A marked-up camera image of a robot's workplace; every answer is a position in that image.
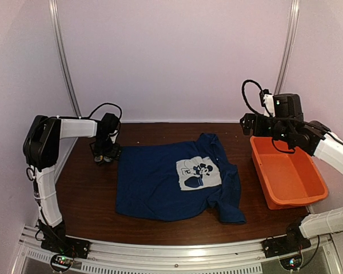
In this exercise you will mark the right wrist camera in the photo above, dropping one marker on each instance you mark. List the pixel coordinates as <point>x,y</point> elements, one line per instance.
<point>267,102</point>

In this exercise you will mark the orange plastic bin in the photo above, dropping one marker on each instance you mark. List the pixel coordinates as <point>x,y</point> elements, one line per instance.
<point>287,180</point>

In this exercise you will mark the right aluminium frame post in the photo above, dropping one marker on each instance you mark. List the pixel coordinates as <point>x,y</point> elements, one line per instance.
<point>289,43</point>

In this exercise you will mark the left aluminium frame post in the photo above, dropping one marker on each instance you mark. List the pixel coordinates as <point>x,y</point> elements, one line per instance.
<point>54,15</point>

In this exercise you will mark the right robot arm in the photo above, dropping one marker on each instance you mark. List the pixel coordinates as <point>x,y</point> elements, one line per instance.
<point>283,120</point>

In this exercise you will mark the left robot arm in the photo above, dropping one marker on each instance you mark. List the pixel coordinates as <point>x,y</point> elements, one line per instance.
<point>41,151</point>

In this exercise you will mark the circuit board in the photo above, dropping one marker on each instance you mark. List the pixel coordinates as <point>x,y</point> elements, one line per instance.
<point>61,263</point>
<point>291,263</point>

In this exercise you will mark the right circuit board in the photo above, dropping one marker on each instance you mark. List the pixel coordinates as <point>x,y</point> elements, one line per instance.
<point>291,263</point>

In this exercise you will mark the navy white clothing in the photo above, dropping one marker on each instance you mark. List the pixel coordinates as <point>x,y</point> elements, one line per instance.
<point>178,181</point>

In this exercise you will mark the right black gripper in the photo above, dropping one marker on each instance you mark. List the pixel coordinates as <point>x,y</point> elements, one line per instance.
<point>249,117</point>

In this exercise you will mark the starry night round brooch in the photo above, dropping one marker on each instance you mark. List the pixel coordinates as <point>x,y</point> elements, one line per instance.
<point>98,159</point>

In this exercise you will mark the front aluminium rail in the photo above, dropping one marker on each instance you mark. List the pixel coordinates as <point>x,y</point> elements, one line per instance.
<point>239,257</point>

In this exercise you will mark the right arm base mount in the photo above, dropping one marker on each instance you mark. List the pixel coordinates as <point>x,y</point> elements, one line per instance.
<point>278,246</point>

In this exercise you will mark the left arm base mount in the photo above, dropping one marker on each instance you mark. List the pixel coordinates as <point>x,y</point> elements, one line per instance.
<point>74,248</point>

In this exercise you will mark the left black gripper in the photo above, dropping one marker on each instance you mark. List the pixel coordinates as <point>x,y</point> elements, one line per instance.
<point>114,153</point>

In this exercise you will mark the left circuit board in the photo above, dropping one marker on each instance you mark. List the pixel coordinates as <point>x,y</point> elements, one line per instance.
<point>61,263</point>

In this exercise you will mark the black brooch display box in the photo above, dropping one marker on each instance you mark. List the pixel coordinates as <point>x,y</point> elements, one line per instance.
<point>94,154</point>

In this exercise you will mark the aluminium frame post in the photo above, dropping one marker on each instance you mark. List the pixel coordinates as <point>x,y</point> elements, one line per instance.
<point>289,43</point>
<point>54,15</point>

